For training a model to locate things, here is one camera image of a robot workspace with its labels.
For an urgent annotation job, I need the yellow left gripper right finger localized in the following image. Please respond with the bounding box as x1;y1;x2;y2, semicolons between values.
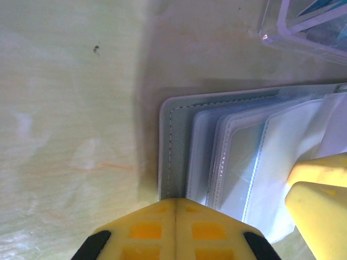
176;199;280;260

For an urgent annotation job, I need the blue credit card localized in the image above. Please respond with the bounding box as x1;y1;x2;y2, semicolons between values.
294;0;345;21

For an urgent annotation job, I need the clear acrylic box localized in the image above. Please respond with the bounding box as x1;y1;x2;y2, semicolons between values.
256;0;347;66

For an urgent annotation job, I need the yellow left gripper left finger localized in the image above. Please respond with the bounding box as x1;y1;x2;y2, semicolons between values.
72;199;177;260

